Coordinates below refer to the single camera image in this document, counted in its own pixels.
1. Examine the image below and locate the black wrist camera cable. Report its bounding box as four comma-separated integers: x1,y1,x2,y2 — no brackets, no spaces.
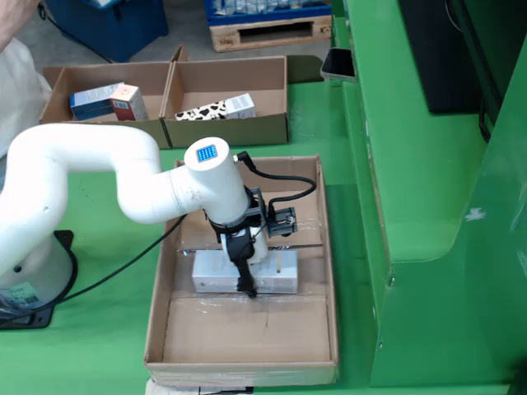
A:
232,151,317,215

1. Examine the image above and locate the wooden pallet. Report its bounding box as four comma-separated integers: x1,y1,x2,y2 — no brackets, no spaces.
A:
208,15,333,53

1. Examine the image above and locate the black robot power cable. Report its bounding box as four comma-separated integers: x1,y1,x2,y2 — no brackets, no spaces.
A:
0,216,186,324

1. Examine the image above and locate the open brown cardboard box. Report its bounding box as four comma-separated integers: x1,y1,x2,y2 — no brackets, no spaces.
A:
39,61,173,150

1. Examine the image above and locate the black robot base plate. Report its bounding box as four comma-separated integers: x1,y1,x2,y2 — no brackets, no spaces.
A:
0,230,79,330

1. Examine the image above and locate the person in white shirt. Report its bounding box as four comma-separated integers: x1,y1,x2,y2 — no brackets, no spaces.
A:
0,37,53,160

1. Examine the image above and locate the cow print carton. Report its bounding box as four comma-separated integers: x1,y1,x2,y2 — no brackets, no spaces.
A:
175,100,229,122

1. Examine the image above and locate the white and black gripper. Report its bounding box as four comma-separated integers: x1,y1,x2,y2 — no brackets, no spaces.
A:
207,219,269,300

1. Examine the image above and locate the dark blue plastic bin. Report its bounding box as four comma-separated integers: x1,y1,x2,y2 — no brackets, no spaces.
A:
44,0,169,63

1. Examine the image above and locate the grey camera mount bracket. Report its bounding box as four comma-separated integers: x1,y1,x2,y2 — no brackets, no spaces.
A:
245,187,297,239

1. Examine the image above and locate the blue crate with goods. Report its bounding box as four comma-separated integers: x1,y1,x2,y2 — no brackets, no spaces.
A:
204,0,333,27

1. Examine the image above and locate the blue and white carton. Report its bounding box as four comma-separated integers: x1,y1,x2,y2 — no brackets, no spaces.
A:
69,82,124,121

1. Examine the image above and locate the cardboard box with olive flap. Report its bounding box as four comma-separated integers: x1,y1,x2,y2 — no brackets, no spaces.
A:
159,45,324,150

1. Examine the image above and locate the green metal machine housing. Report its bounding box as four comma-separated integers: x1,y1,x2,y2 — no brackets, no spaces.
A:
329,0,527,388

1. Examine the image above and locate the long white serum box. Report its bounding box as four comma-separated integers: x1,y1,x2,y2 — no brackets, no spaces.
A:
191,249,299,295

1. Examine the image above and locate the large shallow cardboard tray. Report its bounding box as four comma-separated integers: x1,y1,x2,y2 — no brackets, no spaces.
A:
142,154,341,388

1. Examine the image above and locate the smartphone with dark screen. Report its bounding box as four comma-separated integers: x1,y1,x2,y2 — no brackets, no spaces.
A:
319,48,357,83

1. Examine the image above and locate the person's bare forearm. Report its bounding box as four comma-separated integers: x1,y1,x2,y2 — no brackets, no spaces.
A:
0,0,42,53

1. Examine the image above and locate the flat monitor panel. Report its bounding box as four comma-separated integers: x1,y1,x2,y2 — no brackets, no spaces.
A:
397,0,503,115

